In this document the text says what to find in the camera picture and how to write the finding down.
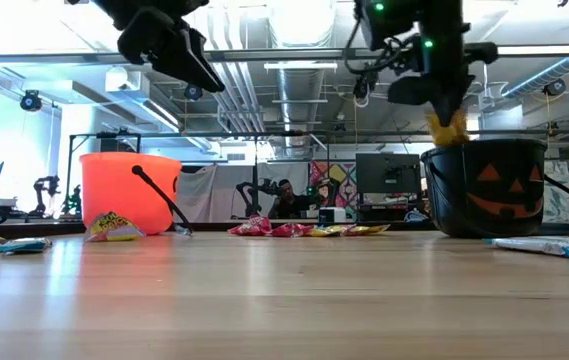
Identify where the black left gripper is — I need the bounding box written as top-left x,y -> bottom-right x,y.
92,0 -> 226,93

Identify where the white box device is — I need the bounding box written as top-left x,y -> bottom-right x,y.
317,206 -> 348,225

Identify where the white ceiling light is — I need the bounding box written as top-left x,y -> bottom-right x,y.
263,61 -> 339,72

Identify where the silver round ventilation duct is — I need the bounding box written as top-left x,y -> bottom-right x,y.
268,67 -> 328,159

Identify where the black computer monitor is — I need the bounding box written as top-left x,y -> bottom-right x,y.
355,152 -> 423,197

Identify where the orange halloween bucket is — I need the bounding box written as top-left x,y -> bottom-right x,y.
78,151 -> 194,238

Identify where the colourful wall poster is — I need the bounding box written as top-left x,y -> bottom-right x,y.
308,160 -> 358,201

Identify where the red Skittles packet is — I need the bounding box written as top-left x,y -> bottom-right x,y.
227,215 -> 274,237
269,223 -> 313,238

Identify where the grey hanging cloth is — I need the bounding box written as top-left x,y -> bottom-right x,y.
173,163 -> 310,224

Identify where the black hanging device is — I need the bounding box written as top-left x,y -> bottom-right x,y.
352,69 -> 380,109

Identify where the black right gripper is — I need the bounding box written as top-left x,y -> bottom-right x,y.
354,0 -> 499,128

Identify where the black background rig frame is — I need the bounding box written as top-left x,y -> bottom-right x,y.
66,130 -> 143,216

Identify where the black ceiling camera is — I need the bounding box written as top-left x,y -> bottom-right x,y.
18,89 -> 44,112
542,78 -> 568,98
183,82 -> 204,102

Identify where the black jack-o-lantern bucket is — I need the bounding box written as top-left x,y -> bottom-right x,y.
419,138 -> 569,239

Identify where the person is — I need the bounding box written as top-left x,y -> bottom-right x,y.
268,179 -> 315,220

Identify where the silver flexible duct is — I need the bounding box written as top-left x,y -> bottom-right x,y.
501,55 -> 569,99

